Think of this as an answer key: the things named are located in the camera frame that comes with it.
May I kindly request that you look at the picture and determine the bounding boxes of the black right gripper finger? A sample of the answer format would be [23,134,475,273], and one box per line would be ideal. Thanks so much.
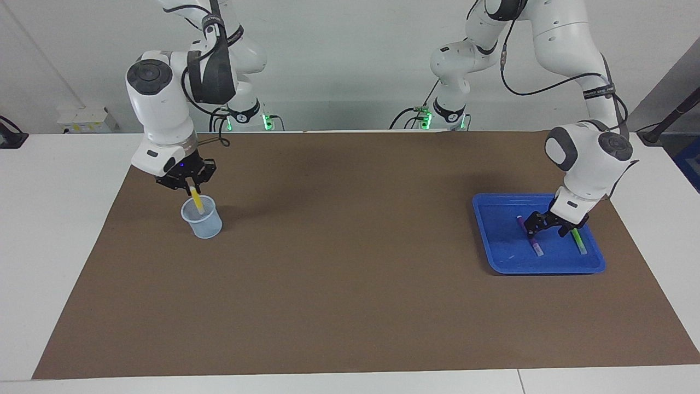
[192,159,218,190]
[156,175,194,193]

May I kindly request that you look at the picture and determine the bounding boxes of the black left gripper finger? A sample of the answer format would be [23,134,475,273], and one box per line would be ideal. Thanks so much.
[557,222,590,239]
[523,211,554,237]

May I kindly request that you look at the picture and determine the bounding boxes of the purple pen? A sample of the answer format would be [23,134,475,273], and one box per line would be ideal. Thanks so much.
[517,215,545,257]

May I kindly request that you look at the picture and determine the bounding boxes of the blue plastic tray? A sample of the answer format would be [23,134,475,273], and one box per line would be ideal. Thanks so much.
[472,193,606,275]

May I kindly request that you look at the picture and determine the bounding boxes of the translucent plastic cup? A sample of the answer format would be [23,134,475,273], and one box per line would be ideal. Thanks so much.
[181,195,223,240]

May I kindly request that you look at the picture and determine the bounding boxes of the white power strip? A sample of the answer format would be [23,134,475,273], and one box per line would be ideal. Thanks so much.
[56,106,119,134]

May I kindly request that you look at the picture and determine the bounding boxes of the blue box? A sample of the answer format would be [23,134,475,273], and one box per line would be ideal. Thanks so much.
[674,137,700,193]

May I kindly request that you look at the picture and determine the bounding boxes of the black stand leg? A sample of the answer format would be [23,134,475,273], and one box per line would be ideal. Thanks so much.
[636,88,700,146]

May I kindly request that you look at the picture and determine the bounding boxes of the black clamp base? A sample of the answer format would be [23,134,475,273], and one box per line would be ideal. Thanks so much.
[0,116,29,149]

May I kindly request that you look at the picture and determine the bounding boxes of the brown table mat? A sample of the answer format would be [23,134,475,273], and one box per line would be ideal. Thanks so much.
[32,130,700,380]

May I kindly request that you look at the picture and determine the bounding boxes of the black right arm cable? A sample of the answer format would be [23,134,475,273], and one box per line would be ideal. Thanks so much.
[159,0,231,148]

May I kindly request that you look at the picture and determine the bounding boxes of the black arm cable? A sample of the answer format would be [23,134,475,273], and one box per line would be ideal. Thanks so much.
[500,16,629,137]
[159,0,231,148]

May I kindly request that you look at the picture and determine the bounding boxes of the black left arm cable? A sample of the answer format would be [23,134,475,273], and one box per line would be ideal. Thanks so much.
[500,16,629,137]

